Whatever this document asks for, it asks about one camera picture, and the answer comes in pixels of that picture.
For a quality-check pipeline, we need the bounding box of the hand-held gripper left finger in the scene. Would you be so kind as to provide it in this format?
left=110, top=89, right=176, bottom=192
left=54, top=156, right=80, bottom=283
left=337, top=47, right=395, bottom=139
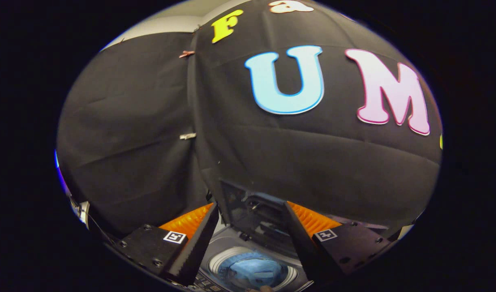
left=114, top=204, right=219, bottom=287

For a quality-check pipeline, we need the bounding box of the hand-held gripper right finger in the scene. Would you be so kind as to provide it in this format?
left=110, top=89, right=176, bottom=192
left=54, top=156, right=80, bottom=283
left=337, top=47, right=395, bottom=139
left=283, top=202, right=394, bottom=283

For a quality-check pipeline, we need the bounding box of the grey top-loading washing machine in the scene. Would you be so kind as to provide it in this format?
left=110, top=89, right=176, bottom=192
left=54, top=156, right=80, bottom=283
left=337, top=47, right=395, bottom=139
left=193, top=180, right=313, bottom=292

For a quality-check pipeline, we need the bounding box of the dark washing machine lid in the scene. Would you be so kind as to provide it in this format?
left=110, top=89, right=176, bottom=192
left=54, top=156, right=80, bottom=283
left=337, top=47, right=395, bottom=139
left=220, top=180, right=299, bottom=258

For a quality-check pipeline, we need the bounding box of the light blue garment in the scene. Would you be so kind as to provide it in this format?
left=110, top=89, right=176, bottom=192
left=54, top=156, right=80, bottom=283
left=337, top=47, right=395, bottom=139
left=219, top=253, right=289, bottom=290

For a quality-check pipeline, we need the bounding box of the black backdrop cloth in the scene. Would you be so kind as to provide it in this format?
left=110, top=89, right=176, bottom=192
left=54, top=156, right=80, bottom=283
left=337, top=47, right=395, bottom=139
left=56, top=0, right=443, bottom=240

